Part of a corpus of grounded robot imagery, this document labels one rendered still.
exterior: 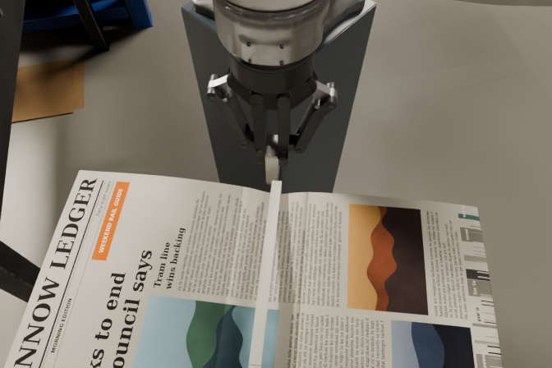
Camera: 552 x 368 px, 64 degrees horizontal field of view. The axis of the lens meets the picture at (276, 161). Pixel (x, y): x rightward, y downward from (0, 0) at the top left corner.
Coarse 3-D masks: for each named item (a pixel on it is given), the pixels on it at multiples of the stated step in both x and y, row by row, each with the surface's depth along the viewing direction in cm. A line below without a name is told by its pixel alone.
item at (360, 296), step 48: (336, 240) 38; (384, 240) 38; (432, 240) 38; (480, 240) 38; (336, 288) 36; (384, 288) 36; (432, 288) 36; (480, 288) 36; (336, 336) 34; (384, 336) 34; (432, 336) 34; (480, 336) 34
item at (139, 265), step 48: (96, 192) 40; (144, 192) 40; (192, 192) 40; (240, 192) 41; (96, 240) 38; (144, 240) 38; (192, 240) 38; (48, 288) 36; (96, 288) 36; (144, 288) 36; (192, 288) 36; (48, 336) 34; (96, 336) 34; (144, 336) 34; (192, 336) 34
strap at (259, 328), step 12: (276, 192) 40; (276, 204) 40; (276, 216) 39; (276, 228) 38; (264, 240) 37; (264, 252) 37; (264, 264) 36; (264, 276) 36; (264, 288) 35; (264, 300) 34; (264, 312) 34; (264, 324) 33; (252, 336) 33; (252, 348) 32; (252, 360) 32
